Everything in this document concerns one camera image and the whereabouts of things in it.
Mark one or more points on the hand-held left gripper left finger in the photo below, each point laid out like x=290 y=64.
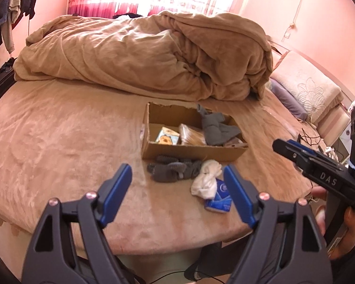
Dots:
x=119 y=189

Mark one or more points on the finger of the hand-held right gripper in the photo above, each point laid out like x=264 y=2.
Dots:
x=304 y=148
x=290 y=153

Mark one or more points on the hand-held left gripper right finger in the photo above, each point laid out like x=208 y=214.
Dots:
x=235 y=192

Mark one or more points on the blue tissue packet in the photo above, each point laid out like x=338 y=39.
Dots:
x=220 y=202

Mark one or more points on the white sock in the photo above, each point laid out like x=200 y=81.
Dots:
x=207 y=180

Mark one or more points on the grey knitted sock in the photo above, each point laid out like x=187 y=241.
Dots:
x=168 y=170

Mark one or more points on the cardboard box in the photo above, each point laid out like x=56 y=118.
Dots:
x=177 y=151

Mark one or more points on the person's right hand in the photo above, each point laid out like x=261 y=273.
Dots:
x=353 y=223

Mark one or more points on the white power strip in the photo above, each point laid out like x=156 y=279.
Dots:
x=330 y=151

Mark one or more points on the pink striped cushion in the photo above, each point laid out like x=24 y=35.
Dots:
x=334 y=124

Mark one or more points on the purple pillow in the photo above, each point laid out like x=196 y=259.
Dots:
x=290 y=103

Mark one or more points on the cream embroidered pillow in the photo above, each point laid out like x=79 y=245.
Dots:
x=307 y=85

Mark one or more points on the grey smooth sock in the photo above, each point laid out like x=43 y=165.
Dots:
x=217 y=130

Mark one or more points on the black floor item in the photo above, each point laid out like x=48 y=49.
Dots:
x=213 y=257

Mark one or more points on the blue yellow picture packet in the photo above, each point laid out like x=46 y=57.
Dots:
x=165 y=137

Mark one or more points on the brown snack packet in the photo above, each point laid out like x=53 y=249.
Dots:
x=192 y=136

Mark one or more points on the beige crumpled duvet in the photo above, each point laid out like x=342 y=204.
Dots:
x=130 y=53

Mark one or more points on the black bag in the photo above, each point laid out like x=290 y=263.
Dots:
x=0 y=82

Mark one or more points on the hanging dark clothes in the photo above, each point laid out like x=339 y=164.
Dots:
x=3 y=14

